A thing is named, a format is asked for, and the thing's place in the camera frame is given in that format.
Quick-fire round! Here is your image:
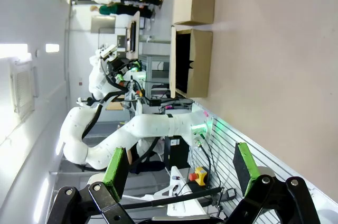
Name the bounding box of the person in green top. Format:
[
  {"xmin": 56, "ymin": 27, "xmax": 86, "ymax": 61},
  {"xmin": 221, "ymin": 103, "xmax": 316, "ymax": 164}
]
[{"xmin": 89, "ymin": 3, "xmax": 149, "ymax": 19}]

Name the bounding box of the yellow emergency stop button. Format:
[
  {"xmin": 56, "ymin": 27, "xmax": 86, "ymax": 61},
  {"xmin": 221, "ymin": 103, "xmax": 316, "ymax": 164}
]
[{"xmin": 189, "ymin": 166, "xmax": 208, "ymax": 186}]

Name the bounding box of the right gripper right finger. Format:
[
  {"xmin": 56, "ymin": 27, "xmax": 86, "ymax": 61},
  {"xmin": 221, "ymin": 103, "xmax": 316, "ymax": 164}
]
[{"xmin": 227, "ymin": 142, "xmax": 322, "ymax": 224}]

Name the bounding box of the grey slotted aluminium base plate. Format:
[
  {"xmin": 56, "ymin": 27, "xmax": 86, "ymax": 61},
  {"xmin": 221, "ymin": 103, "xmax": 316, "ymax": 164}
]
[{"xmin": 190, "ymin": 99, "xmax": 333, "ymax": 210}]

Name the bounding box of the ceiling air vent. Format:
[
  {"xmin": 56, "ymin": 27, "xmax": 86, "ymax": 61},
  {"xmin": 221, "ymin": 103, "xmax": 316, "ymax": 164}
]
[{"xmin": 9, "ymin": 59, "xmax": 40, "ymax": 122}]

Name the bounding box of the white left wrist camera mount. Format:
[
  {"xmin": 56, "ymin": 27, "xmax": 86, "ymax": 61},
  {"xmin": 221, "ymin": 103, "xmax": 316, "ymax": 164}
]
[{"xmin": 99, "ymin": 44, "xmax": 118, "ymax": 59}]

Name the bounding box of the black corrugated cable hose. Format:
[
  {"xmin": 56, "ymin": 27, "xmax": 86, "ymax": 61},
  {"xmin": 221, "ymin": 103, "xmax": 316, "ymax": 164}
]
[{"xmin": 81, "ymin": 57, "xmax": 128, "ymax": 141}]

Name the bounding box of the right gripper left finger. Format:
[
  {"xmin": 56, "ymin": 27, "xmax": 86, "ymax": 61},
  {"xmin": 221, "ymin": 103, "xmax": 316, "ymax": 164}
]
[{"xmin": 46, "ymin": 146, "xmax": 136, "ymax": 224}]

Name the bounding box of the black computer case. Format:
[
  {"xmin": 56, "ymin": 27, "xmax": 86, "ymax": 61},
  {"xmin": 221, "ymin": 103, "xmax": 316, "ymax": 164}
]
[{"xmin": 163, "ymin": 136, "xmax": 191, "ymax": 170}]

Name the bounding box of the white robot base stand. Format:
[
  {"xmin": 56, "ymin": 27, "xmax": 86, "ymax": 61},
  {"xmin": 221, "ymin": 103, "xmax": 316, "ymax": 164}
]
[{"xmin": 165, "ymin": 165, "xmax": 207, "ymax": 217}]

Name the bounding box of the aluminium frame rack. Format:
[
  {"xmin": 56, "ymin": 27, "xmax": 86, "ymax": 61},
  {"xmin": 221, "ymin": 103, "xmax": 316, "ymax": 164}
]
[{"xmin": 138, "ymin": 54, "xmax": 171, "ymax": 98}]

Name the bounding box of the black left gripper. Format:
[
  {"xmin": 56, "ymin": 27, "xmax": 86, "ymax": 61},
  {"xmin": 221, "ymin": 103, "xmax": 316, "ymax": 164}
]
[{"xmin": 107, "ymin": 59, "xmax": 143, "ymax": 83}]

